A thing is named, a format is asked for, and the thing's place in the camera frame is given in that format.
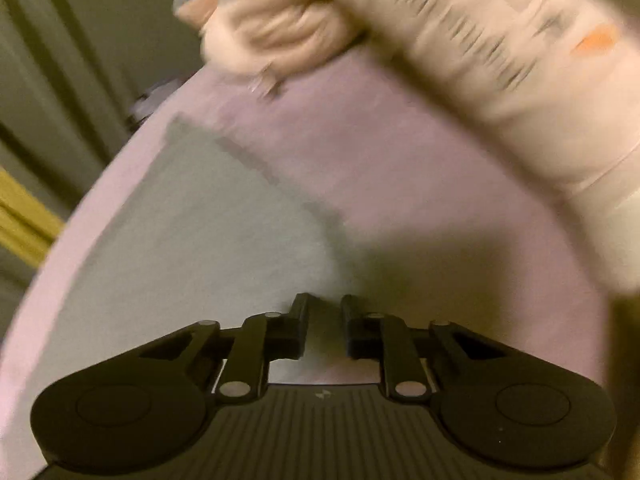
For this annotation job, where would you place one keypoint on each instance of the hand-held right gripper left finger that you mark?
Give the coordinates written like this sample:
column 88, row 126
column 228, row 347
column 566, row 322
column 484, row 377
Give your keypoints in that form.
column 300, row 327

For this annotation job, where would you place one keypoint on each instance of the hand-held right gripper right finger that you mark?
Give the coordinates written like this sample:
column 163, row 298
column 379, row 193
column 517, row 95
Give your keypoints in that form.
column 350, row 330

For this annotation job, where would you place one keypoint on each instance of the grey pants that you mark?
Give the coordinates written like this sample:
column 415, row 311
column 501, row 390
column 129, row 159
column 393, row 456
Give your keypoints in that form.
column 200, row 235

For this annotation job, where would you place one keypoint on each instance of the pink blanket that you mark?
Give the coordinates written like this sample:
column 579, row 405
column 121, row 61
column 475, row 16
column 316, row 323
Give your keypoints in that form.
column 425, row 200

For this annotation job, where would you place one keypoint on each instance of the grey-purple bag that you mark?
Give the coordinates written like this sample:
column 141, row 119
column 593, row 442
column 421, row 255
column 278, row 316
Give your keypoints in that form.
column 150, row 102

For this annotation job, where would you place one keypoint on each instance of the yellow vertical strip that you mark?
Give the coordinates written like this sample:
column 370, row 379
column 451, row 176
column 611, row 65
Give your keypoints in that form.
column 25, row 220

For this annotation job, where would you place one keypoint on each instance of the grey-green curtain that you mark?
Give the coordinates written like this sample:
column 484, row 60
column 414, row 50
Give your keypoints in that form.
column 75, row 35

